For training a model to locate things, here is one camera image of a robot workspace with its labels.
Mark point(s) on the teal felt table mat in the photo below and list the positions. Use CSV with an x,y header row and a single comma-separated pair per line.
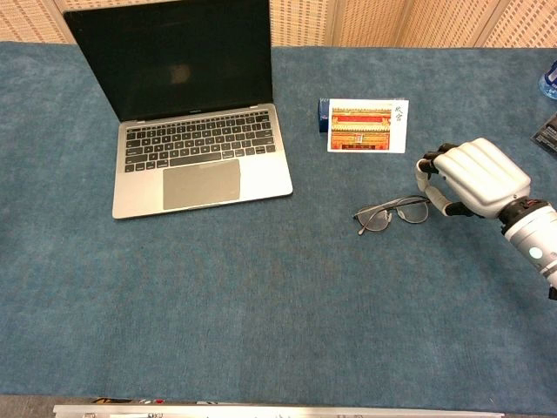
x,y
261,305

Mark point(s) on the blue capped water bottle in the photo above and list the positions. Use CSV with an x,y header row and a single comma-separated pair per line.
x,y
550,82

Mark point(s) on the palace photo postcard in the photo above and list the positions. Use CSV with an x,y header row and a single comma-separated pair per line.
x,y
366,126

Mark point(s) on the thin-framed eyeglasses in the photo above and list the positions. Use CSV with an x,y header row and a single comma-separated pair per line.
x,y
391,213

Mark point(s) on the small blue box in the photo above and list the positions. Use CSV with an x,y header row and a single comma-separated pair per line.
x,y
323,116

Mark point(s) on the silver metal rail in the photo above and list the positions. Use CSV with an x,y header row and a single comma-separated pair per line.
x,y
278,411

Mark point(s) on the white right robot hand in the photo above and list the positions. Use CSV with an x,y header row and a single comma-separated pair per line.
x,y
483,178

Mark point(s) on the woven folding screen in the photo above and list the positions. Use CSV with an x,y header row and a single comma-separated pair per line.
x,y
391,22

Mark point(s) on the grey open laptop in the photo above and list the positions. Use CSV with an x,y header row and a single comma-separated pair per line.
x,y
196,130

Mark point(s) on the black printed packet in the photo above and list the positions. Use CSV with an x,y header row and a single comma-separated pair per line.
x,y
546,134

